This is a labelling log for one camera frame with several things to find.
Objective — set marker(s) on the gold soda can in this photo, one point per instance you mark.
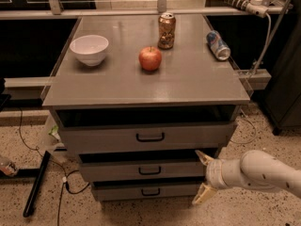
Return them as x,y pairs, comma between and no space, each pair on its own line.
166,25

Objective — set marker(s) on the dark cabinet at right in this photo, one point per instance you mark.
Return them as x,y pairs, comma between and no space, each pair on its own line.
282,97

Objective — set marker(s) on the red apple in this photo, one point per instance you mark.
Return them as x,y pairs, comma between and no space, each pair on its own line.
150,58

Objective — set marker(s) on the grey top drawer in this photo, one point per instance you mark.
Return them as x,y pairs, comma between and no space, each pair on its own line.
147,137

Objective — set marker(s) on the white ceramic bowl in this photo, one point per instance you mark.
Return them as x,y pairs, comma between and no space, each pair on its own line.
90,49

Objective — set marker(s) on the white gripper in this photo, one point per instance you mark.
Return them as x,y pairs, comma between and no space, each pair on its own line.
213,173

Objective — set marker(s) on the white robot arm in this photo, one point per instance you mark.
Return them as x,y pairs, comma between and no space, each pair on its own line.
254,170

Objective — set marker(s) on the black metal bar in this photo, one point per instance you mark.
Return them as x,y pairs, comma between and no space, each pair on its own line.
29,207

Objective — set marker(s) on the grey bottom drawer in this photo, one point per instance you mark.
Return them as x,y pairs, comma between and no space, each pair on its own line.
146,189

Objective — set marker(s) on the grey drawer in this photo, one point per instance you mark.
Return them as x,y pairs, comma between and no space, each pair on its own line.
146,189
147,137
106,167

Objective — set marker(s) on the grey drawer cabinet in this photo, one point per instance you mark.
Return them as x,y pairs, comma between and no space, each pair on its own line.
190,85

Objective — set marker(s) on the plastic bottle on floor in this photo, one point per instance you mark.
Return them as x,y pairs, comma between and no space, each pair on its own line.
7,166

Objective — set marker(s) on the blue soda can lying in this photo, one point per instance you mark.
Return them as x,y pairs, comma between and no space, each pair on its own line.
219,48

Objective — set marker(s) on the white power strip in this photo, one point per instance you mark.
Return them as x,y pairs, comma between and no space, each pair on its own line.
247,6

